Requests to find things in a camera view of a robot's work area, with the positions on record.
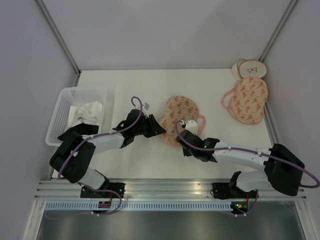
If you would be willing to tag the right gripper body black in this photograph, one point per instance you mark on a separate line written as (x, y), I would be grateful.
(188, 152)

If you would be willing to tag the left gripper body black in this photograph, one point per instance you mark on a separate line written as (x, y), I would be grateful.
(143, 129)

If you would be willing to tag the floral laundry bag pink trim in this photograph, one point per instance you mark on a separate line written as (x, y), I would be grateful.
(179, 108)

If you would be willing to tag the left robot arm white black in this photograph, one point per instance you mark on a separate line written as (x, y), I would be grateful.
(72, 159)

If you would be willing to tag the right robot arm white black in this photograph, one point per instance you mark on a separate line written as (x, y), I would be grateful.
(273, 168)

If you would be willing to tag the white garment in basket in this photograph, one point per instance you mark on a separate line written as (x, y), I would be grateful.
(85, 113)

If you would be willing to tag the black garment in basket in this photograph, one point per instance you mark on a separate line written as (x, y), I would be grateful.
(82, 129)

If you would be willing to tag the white plastic basket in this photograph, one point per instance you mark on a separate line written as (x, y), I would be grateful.
(72, 96)

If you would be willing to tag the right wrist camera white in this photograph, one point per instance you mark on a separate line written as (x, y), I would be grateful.
(191, 126)

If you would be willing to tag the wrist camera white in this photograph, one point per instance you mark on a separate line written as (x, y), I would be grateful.
(191, 126)
(145, 106)

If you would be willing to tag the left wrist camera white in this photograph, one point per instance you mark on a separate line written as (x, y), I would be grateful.
(145, 106)

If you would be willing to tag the aluminium mounting rail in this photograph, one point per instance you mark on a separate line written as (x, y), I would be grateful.
(135, 189)

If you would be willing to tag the white slotted cable duct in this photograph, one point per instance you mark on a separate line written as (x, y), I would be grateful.
(141, 205)

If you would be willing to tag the left aluminium frame post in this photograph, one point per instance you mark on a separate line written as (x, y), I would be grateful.
(57, 35)

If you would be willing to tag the aluminium frame post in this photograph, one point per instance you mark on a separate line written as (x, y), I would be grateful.
(57, 35)
(278, 29)

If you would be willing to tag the right aluminium frame post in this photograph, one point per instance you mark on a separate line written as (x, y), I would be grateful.
(278, 29)

